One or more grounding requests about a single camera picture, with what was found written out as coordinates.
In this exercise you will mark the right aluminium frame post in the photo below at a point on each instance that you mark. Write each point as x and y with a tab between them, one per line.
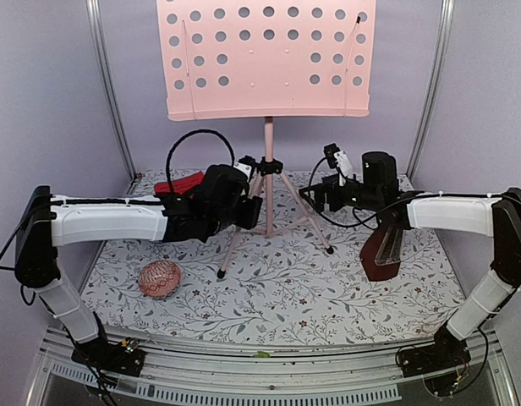
438	62

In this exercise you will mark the aluminium front rail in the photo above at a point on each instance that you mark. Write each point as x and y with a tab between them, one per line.
180	371

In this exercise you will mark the red sheet music paper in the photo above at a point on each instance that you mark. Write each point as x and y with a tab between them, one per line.
180	188

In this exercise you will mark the pink music stand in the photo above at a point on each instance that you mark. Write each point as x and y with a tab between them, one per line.
267	59

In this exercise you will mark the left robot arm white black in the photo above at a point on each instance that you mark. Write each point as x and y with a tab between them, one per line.
50	221

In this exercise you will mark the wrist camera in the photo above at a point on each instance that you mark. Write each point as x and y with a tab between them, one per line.
247	165
337	159

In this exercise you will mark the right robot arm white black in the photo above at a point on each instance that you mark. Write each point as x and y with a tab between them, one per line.
494	215

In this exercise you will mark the red patterned ceramic bowl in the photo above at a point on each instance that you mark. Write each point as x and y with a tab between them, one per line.
159	279

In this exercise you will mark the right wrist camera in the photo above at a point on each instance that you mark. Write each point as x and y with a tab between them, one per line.
337	159

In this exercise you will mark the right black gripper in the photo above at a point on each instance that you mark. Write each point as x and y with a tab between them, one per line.
331	183

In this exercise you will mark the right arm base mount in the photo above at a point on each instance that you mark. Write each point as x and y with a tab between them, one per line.
434	359

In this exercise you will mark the floral patterned table mat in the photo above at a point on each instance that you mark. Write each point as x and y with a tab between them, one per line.
298	287

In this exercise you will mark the aluminium frame post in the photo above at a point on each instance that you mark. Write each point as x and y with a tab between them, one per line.
95	22
438	62

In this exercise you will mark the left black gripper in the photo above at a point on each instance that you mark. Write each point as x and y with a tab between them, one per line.
251	219

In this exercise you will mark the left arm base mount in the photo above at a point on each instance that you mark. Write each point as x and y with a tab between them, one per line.
102	355

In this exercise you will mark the left aluminium frame post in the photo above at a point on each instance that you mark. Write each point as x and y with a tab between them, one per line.
95	22

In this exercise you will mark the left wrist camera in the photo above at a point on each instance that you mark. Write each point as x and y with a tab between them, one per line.
247	165

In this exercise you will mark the brown wooden metronome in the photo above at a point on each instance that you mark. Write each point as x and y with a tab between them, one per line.
380	256

